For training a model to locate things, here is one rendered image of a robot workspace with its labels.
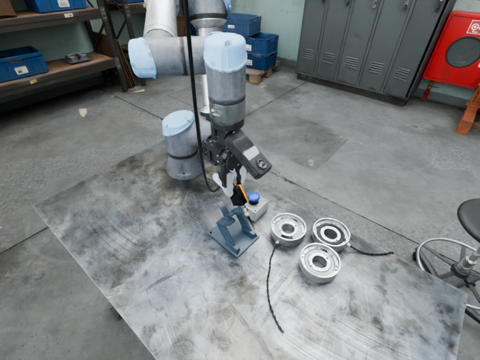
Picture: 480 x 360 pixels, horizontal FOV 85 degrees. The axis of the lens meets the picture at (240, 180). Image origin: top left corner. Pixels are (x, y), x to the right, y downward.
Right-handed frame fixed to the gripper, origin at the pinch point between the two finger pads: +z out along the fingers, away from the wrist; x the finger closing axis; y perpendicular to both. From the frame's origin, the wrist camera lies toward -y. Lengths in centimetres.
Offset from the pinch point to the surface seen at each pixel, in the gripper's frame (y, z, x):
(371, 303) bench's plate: -38.2, 19.5, -8.3
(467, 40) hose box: -4, 24, -363
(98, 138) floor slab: 235, 100, -39
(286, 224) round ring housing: -9.0, 17.3, -12.9
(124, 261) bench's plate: 17.9, 19.6, 27.1
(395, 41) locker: 59, 29, -332
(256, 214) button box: -0.1, 16.6, -9.4
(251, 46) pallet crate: 236, 54, -284
